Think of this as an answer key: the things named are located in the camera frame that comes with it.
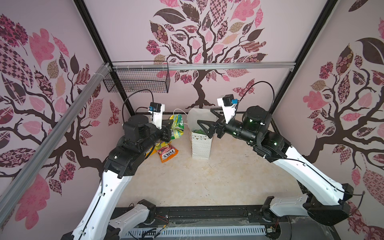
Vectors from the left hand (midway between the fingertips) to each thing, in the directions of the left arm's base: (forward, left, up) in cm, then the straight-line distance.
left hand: (171, 123), depth 61 cm
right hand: (-1, -15, +7) cm, 16 cm away
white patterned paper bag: (+5, -14, -24) cm, 28 cm away
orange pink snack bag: (+6, +7, -36) cm, 37 cm away
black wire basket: (+46, +26, -7) cm, 53 cm away
